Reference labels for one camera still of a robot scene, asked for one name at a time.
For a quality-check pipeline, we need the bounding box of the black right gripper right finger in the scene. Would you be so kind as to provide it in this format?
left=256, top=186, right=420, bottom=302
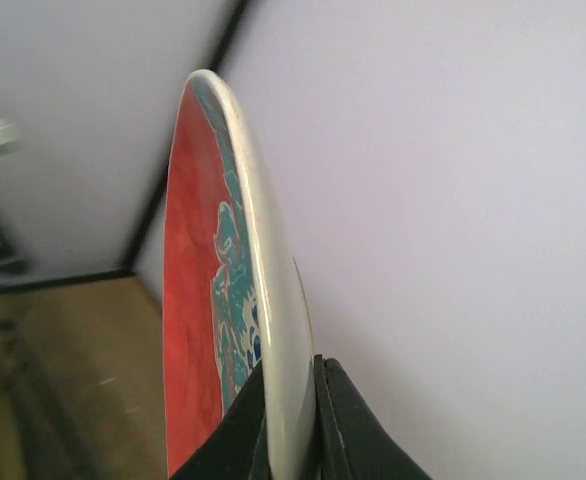
left=313, top=355, right=430, bottom=480

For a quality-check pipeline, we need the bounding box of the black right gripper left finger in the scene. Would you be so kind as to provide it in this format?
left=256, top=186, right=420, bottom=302
left=170, top=362, right=268, bottom=480

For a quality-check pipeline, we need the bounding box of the red and teal plate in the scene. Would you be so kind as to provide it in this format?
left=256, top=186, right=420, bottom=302
left=162, top=69, right=320, bottom=479

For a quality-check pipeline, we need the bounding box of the black enclosure frame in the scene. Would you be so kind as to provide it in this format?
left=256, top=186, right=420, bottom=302
left=0, top=0, right=254, bottom=296

